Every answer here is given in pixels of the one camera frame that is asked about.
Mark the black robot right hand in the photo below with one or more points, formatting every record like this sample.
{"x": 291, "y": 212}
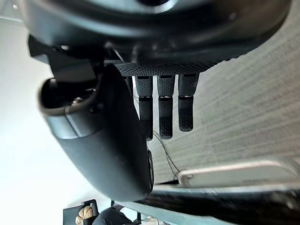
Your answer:
{"x": 105, "y": 145}

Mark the person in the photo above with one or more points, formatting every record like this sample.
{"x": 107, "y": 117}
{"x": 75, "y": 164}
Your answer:
{"x": 110, "y": 218}

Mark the black chair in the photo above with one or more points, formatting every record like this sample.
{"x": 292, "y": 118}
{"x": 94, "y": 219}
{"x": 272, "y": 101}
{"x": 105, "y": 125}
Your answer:
{"x": 70, "y": 214}

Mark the white rounded plastic box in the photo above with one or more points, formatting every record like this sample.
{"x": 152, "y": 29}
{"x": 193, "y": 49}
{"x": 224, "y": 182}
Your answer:
{"x": 234, "y": 174}

